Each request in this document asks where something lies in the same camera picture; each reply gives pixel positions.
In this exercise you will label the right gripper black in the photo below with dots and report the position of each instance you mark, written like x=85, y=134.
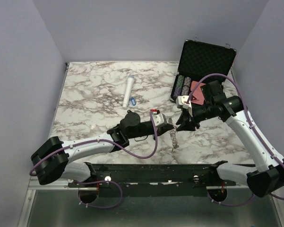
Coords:
x=186, y=126

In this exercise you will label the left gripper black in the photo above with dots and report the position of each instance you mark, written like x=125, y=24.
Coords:
x=163, y=128

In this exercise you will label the metal keyring disc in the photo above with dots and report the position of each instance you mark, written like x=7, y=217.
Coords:
x=173, y=136

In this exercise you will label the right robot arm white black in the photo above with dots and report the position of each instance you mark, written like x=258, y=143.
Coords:
x=268, y=173

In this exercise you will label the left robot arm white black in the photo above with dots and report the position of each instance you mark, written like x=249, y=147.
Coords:
x=56, y=159

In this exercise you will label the red playing cards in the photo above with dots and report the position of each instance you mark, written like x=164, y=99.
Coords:
x=198, y=97

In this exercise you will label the purple grey chip stack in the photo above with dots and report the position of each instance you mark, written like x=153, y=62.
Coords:
x=186, y=86

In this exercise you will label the purple green chip stack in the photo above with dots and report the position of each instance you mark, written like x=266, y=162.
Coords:
x=178, y=87

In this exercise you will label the blue tag key by microphone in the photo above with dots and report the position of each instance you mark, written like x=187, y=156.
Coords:
x=132, y=101

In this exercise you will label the white microphone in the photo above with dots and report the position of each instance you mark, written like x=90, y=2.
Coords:
x=128, y=89

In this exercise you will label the black poker chip case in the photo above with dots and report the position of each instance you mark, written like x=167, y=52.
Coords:
x=199, y=59

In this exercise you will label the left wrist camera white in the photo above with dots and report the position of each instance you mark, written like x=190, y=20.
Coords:
x=159, y=120

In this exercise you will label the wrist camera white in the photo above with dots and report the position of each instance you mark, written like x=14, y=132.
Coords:
x=182, y=102
x=159, y=120

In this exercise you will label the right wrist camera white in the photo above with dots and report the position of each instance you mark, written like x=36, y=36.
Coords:
x=182, y=102

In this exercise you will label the black mounting rail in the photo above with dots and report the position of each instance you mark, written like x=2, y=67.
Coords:
x=137, y=180

